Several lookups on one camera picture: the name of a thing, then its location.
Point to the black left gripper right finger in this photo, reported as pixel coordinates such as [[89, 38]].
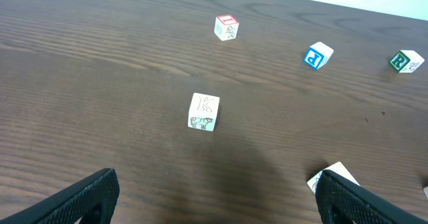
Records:
[[341, 201]]

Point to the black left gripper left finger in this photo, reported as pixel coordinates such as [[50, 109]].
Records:
[[90, 200]]

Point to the red A letter block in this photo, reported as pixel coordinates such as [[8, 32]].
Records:
[[338, 168]]

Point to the red I letter block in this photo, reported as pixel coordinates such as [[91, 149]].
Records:
[[226, 27]]

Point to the K letter wooden block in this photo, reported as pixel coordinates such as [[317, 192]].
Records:
[[203, 112]]

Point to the blue P letter block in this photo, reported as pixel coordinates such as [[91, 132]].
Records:
[[318, 55]]

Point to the green R letter block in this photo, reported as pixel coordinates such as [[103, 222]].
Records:
[[406, 61]]

